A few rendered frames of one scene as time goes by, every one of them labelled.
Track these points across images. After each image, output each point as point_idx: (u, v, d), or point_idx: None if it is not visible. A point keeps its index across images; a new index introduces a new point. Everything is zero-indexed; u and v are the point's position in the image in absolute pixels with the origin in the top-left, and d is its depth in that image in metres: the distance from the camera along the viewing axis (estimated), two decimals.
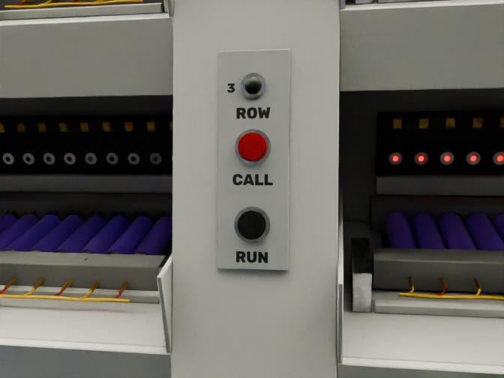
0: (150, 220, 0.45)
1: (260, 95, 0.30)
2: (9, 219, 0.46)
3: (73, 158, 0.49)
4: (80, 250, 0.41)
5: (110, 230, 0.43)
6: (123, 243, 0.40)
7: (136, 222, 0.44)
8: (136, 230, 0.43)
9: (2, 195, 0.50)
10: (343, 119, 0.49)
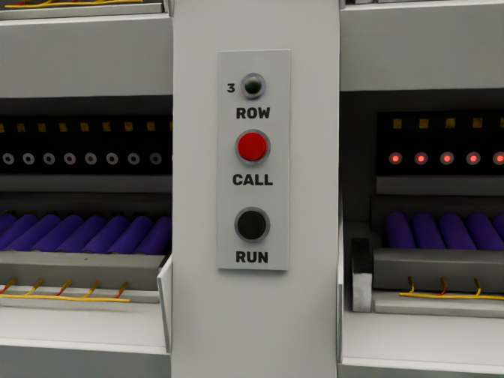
0: (150, 220, 0.45)
1: (260, 95, 0.30)
2: (9, 219, 0.46)
3: (73, 158, 0.49)
4: (80, 250, 0.41)
5: (110, 230, 0.43)
6: (123, 243, 0.40)
7: (136, 222, 0.44)
8: (136, 230, 0.43)
9: (2, 195, 0.50)
10: (343, 119, 0.49)
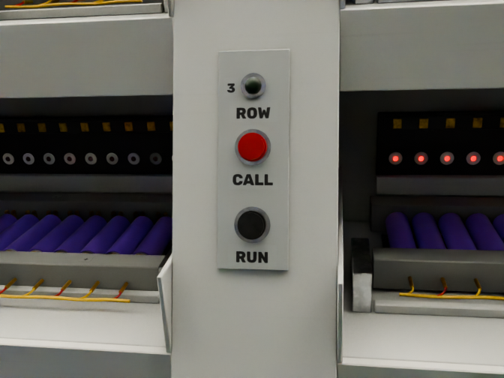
0: (150, 220, 0.45)
1: (260, 95, 0.30)
2: (9, 219, 0.46)
3: (73, 158, 0.49)
4: (80, 250, 0.41)
5: (110, 230, 0.43)
6: (123, 243, 0.40)
7: (136, 222, 0.44)
8: (136, 230, 0.43)
9: (2, 195, 0.50)
10: (343, 119, 0.49)
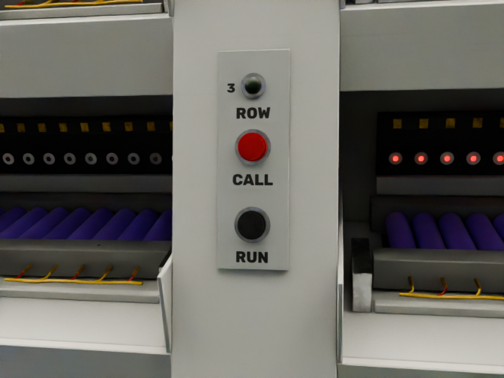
0: (155, 212, 0.46)
1: (260, 95, 0.30)
2: (19, 211, 0.48)
3: (73, 158, 0.49)
4: None
5: (117, 222, 0.44)
6: (130, 234, 0.42)
7: (142, 214, 0.45)
8: (142, 222, 0.44)
9: (2, 195, 0.50)
10: (343, 119, 0.49)
